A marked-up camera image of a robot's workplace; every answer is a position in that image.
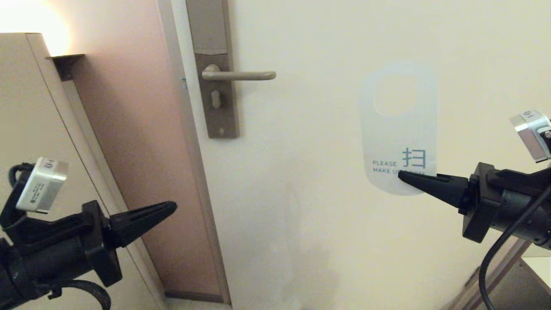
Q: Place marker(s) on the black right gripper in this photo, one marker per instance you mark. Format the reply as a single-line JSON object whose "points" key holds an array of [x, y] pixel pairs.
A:
{"points": [[495, 206]]}

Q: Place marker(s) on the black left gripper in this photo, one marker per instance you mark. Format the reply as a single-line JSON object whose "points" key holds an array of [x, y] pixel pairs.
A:
{"points": [[64, 254]]}

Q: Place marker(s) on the blue do-not-disturb door hanger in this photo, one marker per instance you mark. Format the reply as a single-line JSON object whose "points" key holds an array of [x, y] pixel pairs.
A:
{"points": [[400, 133]]}

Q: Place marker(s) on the white door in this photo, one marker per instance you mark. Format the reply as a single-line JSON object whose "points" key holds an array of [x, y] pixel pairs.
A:
{"points": [[323, 193]]}

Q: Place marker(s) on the small metal hinge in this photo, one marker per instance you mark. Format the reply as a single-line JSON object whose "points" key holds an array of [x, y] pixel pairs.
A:
{"points": [[473, 277]]}

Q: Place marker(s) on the dark cabinet side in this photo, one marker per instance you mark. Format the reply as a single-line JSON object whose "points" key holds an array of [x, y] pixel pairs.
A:
{"points": [[521, 292]]}

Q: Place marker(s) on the brown metal lock plate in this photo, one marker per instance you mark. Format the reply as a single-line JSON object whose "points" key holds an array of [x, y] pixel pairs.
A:
{"points": [[211, 26]]}

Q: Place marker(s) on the dark wall lamp bracket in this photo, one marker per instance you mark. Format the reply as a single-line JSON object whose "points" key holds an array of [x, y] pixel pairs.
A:
{"points": [[66, 63]]}

